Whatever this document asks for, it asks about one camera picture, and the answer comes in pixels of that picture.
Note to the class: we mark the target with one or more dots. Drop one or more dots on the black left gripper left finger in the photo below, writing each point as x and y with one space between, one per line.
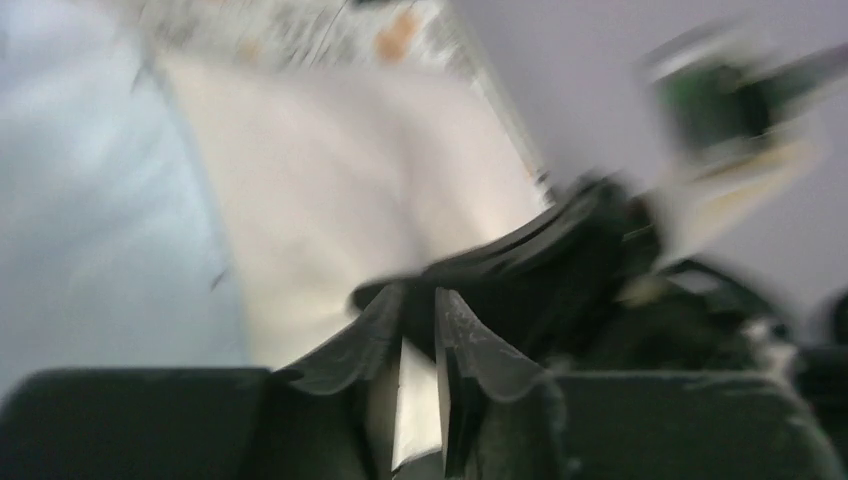
328 415

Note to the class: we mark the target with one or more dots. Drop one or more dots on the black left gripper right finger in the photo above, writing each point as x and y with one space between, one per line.
506 417

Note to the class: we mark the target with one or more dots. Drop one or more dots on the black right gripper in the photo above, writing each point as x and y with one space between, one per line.
536 285

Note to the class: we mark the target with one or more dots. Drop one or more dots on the cream white pillow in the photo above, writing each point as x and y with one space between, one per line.
330 178

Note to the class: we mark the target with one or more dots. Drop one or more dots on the light blue pillowcase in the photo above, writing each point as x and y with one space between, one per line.
112 249

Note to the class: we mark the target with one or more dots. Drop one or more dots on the floral patterned table mat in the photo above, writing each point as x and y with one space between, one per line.
277 35

